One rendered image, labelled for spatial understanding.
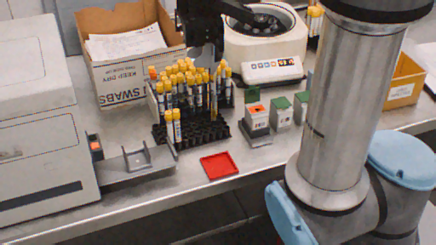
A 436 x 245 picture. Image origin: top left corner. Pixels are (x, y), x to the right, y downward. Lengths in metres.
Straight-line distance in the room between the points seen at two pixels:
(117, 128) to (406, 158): 0.70
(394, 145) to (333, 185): 0.17
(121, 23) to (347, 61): 1.02
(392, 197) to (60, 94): 0.55
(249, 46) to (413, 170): 0.66
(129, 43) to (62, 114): 0.56
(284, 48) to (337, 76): 0.79
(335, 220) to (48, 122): 0.50
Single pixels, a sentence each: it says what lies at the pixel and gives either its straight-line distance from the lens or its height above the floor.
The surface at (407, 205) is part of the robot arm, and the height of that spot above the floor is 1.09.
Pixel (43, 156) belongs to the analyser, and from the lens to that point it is 0.91.
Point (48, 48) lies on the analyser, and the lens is 0.93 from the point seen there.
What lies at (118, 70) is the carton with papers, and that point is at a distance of 1.18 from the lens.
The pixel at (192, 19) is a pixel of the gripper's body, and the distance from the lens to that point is 0.94.
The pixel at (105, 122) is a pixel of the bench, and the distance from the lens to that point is 1.20.
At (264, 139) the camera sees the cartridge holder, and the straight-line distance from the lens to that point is 1.11.
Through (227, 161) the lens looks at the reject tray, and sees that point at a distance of 1.07.
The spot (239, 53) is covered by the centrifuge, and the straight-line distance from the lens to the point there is 1.27.
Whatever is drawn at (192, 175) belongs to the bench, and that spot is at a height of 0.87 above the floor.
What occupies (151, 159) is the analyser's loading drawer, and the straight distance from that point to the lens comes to 0.99.
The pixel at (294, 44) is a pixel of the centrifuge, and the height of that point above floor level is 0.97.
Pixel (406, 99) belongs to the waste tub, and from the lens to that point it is 1.29.
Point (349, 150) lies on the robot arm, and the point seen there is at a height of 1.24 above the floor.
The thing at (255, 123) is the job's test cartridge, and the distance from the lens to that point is 1.09.
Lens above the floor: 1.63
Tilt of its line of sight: 40 degrees down
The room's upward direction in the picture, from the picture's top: straight up
